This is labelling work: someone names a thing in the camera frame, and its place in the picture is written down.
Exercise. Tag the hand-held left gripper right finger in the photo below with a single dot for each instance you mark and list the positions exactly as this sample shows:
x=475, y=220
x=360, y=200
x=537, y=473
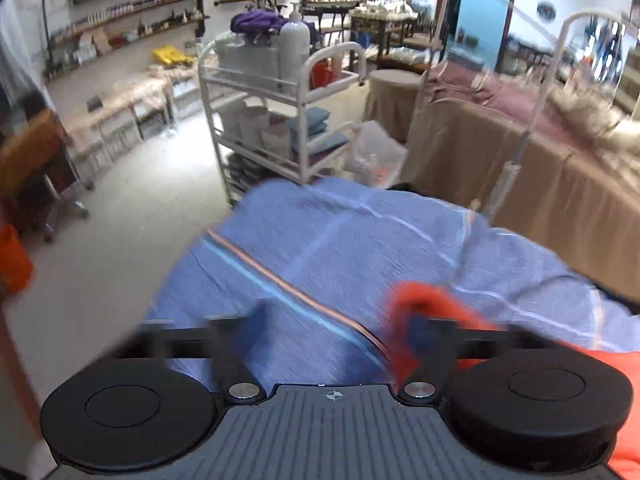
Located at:
x=422, y=330

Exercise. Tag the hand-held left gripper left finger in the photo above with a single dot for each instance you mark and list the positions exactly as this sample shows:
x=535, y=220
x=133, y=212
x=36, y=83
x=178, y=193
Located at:
x=252, y=322

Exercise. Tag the orange knit sweater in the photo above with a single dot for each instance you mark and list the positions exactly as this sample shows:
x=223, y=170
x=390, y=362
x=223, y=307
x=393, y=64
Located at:
x=625, y=390

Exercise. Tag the blue plaid blanket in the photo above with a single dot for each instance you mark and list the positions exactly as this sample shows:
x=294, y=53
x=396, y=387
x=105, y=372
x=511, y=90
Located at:
x=350, y=240

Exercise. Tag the clear plastic bag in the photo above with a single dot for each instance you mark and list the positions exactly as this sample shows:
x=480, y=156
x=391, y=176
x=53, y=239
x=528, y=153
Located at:
x=372, y=152

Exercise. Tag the massage bed with beige cover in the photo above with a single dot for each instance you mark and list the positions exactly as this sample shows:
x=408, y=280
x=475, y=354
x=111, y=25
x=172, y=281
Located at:
x=525, y=170

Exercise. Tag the folded blue towels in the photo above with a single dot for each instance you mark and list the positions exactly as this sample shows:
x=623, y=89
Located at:
x=307, y=122

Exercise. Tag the white metal cart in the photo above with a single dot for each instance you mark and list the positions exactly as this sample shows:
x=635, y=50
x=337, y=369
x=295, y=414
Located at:
x=320, y=110

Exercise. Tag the round table with beige cloth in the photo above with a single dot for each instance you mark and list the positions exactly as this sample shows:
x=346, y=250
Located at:
x=390, y=105

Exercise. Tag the orange bin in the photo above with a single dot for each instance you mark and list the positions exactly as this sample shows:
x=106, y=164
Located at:
x=12, y=260

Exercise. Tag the beige covered bench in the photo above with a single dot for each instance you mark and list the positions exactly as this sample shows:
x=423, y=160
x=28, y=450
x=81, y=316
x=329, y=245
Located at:
x=120, y=105

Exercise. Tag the red container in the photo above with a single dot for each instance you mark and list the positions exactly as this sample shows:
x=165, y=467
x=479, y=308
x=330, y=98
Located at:
x=320, y=72

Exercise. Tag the brown office chair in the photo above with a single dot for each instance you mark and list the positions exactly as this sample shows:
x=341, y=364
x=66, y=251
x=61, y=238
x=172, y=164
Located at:
x=35, y=160

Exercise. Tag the beige pillows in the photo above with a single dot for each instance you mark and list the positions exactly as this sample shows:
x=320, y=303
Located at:
x=595, y=115

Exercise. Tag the yellow packet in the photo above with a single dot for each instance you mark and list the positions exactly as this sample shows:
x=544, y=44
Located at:
x=170, y=55

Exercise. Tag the white pump bottle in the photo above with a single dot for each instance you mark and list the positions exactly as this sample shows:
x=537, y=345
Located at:
x=294, y=45

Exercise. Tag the purple cloth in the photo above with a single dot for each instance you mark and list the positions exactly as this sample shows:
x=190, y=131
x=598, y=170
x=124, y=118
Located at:
x=260, y=22

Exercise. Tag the wooden display table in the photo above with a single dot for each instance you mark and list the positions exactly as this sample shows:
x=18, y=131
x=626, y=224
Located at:
x=385, y=20

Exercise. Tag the blue door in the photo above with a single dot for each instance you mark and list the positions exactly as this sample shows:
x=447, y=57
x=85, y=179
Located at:
x=482, y=15

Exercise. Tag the white arched bed rail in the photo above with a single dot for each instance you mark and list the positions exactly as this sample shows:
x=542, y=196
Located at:
x=562, y=35

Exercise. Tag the wall shelves with bottles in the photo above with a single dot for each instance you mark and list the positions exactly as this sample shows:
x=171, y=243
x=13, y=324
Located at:
x=125, y=15

